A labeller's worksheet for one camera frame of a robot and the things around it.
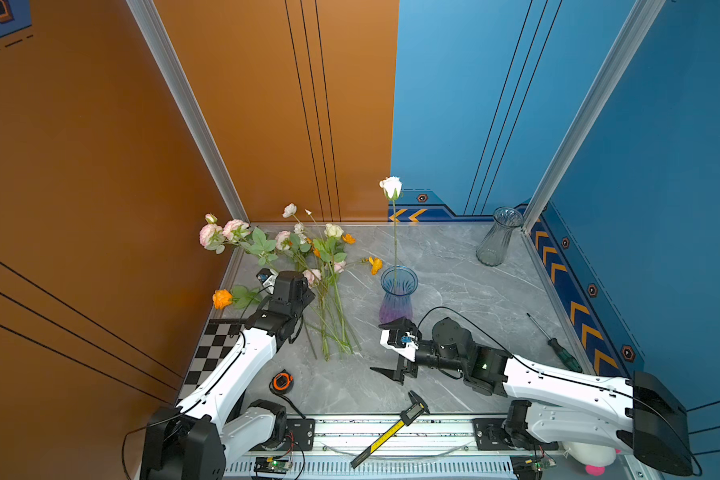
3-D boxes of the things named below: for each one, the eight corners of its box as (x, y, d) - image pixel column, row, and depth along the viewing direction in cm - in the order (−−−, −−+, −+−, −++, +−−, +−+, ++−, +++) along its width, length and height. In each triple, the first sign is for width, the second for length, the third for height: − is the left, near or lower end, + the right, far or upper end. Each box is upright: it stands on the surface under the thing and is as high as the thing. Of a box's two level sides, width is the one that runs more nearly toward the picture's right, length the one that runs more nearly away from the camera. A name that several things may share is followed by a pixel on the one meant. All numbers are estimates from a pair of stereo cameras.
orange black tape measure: (270, 390, 83) (266, 386, 80) (279, 371, 86) (276, 366, 83) (288, 396, 82) (285, 392, 79) (297, 376, 85) (294, 372, 82)
